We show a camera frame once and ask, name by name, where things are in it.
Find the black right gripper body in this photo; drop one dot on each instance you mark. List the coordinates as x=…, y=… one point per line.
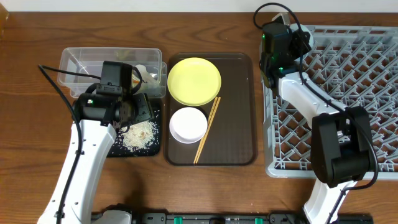
x=265, y=74

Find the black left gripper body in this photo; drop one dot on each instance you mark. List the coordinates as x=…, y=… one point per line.
x=144, y=107

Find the white bowl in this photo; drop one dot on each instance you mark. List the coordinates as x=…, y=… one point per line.
x=188, y=125

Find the yellow plate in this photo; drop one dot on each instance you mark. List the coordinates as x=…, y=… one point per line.
x=194, y=81

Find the wooden chopstick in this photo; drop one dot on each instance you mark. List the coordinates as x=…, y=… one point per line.
x=197, y=155
x=210, y=121

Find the light blue bowl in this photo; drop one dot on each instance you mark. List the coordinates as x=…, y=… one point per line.
x=309, y=34

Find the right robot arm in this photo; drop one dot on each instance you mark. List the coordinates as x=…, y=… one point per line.
x=342, y=155

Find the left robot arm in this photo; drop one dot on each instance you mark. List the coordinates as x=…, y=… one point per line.
x=97, y=119

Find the grey dishwasher rack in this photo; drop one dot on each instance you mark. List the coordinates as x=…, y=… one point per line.
x=356, y=65

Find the pile of rice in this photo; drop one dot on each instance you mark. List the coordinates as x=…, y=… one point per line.
x=141, y=137

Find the black tray bin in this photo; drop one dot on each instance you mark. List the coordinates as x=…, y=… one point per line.
x=117, y=151

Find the crumpled white napkin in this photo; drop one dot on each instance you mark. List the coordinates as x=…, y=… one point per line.
x=146, y=76

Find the clear plastic bin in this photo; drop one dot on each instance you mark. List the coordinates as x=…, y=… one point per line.
x=89, y=60

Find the dark brown serving tray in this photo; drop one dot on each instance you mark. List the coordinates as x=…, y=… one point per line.
x=232, y=139

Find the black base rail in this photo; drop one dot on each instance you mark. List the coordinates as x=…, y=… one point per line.
x=122, y=214

